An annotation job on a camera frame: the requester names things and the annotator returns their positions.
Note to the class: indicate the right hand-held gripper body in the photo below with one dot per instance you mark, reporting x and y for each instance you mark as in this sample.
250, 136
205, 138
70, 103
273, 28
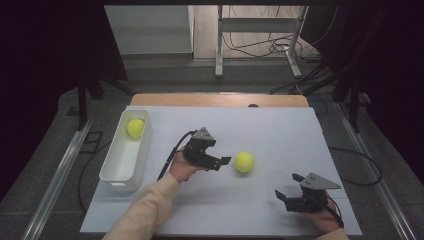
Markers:
308, 201

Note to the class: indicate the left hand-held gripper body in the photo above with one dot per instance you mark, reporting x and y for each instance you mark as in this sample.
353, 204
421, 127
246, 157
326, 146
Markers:
198, 151

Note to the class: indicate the yellow tennis ball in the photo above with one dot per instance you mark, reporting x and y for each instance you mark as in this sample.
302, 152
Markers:
135, 127
244, 162

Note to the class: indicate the white plastic bin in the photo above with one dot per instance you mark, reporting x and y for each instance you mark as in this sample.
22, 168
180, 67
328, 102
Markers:
125, 160

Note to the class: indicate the person's left hand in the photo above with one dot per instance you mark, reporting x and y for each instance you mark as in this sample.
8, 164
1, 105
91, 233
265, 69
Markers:
181, 168

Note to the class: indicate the person's right hand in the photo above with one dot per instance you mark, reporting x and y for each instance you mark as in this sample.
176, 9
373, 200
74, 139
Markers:
323, 221

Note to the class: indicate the wooden table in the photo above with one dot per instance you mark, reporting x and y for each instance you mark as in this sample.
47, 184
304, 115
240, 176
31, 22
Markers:
216, 100

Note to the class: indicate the white table mat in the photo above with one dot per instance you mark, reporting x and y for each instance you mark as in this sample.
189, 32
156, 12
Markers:
266, 133

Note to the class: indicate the black stand legs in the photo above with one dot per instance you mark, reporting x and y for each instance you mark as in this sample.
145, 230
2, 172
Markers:
82, 100
353, 100

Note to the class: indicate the grey metal stand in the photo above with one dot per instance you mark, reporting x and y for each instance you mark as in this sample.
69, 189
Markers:
256, 25

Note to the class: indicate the white cabinet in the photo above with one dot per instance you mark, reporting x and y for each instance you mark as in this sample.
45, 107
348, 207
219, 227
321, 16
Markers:
150, 30

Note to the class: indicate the dark curtain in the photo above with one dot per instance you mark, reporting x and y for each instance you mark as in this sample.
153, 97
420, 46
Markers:
393, 66
40, 66

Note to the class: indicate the aluminium floor rail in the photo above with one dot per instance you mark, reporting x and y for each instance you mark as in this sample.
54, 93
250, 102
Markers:
373, 166
56, 180

